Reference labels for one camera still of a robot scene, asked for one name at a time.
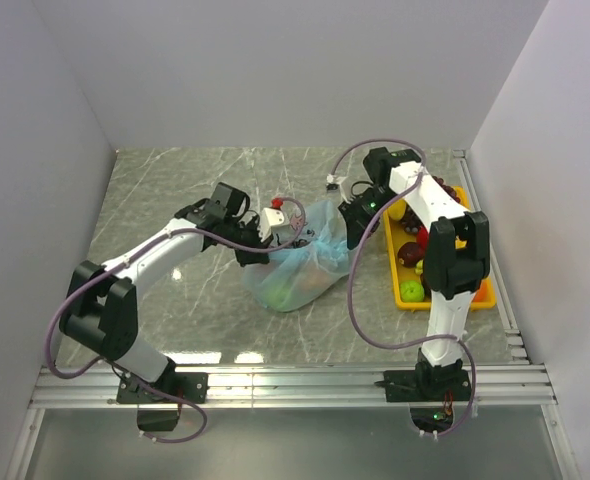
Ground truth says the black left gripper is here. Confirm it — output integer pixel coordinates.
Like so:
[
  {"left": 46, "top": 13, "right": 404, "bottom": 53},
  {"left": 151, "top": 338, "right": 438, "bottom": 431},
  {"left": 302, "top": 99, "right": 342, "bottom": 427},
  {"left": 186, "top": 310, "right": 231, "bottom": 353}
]
[{"left": 223, "top": 214, "right": 274, "bottom": 266}]

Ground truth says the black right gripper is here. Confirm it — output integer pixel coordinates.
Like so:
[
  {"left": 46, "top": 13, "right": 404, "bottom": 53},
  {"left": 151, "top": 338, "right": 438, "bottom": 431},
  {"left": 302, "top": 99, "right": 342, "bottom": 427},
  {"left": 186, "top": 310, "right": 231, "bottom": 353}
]
[{"left": 339, "top": 186, "right": 400, "bottom": 250}]

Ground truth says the light blue plastic bag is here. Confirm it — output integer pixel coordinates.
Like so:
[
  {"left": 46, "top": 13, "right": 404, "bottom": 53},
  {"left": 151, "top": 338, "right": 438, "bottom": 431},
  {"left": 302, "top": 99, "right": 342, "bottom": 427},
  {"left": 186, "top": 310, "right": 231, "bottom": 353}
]
[{"left": 241, "top": 200, "right": 352, "bottom": 312}]

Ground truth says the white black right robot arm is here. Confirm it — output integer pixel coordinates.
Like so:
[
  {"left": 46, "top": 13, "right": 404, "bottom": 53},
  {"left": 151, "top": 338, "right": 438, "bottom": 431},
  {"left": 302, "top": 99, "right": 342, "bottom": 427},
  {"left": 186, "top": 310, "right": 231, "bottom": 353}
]
[{"left": 339, "top": 139, "right": 490, "bottom": 401}]

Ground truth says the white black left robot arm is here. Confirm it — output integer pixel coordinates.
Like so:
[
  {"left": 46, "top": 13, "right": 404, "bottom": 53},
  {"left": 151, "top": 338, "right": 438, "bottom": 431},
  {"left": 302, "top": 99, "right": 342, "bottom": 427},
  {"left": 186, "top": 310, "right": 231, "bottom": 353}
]
[{"left": 54, "top": 183, "right": 269, "bottom": 402}]

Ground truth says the fake purple grape bunch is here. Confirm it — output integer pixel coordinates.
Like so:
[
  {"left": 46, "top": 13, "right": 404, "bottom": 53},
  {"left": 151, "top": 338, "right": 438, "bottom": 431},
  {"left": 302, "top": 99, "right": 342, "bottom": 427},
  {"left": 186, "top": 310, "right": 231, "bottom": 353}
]
[{"left": 399, "top": 176, "right": 461, "bottom": 235}]

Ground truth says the fake dark purple plum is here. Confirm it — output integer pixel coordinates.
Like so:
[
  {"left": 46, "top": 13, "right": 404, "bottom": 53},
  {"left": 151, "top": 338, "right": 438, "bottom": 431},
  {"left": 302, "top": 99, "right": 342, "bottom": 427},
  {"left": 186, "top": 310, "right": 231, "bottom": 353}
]
[{"left": 397, "top": 242, "right": 425, "bottom": 268}]

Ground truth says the fake red bell pepper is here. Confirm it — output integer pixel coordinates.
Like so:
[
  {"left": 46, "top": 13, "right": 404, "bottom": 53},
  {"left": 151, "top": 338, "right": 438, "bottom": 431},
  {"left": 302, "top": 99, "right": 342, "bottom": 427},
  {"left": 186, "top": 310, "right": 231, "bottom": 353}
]
[{"left": 416, "top": 227, "right": 429, "bottom": 250}]

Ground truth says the fake orange tangerine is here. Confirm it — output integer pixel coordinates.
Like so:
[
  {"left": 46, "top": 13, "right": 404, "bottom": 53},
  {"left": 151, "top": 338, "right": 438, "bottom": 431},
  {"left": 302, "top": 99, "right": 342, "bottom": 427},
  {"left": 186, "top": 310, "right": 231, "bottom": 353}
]
[{"left": 473, "top": 280, "right": 488, "bottom": 303}]

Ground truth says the yellow plastic tray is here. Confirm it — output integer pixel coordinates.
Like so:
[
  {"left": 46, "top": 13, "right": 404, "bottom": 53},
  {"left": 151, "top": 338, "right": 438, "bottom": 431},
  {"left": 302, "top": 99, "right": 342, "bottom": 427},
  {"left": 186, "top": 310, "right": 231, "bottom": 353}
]
[{"left": 380, "top": 185, "right": 497, "bottom": 312}]

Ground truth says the black box under left base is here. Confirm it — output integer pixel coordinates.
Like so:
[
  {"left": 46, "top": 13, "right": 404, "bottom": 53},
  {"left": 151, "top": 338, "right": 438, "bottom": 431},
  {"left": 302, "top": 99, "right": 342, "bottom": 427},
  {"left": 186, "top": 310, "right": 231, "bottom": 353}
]
[{"left": 136, "top": 408, "right": 181, "bottom": 433}]

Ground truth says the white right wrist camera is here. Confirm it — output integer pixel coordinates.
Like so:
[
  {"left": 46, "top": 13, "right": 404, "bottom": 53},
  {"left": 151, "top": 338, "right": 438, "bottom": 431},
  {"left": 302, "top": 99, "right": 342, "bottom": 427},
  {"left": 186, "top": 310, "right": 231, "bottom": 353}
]
[{"left": 325, "top": 173, "right": 351, "bottom": 202}]

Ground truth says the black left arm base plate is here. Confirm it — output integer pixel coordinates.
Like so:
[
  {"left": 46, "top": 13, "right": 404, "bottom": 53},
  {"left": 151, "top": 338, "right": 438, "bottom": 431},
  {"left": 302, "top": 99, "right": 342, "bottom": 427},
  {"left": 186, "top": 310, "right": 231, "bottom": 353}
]
[{"left": 116, "top": 372, "right": 209, "bottom": 405}]

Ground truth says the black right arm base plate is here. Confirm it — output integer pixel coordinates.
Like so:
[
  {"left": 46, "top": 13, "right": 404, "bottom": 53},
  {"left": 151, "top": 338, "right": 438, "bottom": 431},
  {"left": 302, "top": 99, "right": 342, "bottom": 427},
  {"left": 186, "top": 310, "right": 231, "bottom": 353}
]
[{"left": 383, "top": 370, "right": 472, "bottom": 403}]

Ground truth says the aluminium front rail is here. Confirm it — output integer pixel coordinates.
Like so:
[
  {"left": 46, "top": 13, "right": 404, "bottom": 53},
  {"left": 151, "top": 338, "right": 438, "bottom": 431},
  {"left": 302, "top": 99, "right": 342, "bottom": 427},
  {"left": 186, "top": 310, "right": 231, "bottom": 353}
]
[{"left": 29, "top": 364, "right": 557, "bottom": 409}]

